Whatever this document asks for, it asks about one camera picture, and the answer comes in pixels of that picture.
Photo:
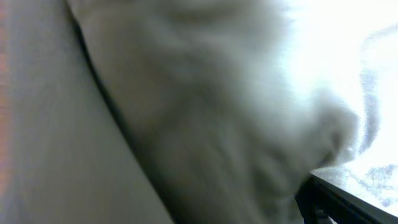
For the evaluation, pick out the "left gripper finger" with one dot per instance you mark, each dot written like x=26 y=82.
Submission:
x=318 y=200

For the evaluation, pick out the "khaki green shorts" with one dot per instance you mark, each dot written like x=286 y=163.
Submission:
x=188 y=111

